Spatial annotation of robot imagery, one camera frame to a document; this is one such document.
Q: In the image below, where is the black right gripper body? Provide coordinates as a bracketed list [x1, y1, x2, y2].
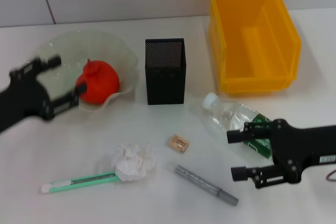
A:
[270, 119, 336, 185]

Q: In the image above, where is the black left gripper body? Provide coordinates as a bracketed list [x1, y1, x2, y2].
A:
[0, 62, 56, 133]

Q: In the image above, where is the clear green-label water bottle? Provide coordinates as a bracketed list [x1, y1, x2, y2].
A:
[202, 92, 274, 161]

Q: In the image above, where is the green highlighter marker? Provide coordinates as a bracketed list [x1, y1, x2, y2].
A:
[39, 170, 124, 195]

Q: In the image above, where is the white paper ball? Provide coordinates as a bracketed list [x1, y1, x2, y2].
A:
[111, 142, 157, 183]

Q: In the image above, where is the grey marker pen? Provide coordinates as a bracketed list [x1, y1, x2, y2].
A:
[165, 161, 239, 206]

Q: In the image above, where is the small tan eraser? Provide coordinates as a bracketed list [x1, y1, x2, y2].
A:
[167, 134, 190, 153]

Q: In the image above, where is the pale green glass fruit plate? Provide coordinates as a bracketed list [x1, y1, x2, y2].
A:
[25, 30, 140, 112]

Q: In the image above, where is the black mesh pen holder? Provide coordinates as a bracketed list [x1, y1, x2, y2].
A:
[144, 37, 185, 105]

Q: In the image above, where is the yellow plastic bin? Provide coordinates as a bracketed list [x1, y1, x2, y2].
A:
[208, 0, 302, 96]

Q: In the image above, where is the thin right gripper cable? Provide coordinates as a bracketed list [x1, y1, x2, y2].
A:
[325, 168, 336, 183]

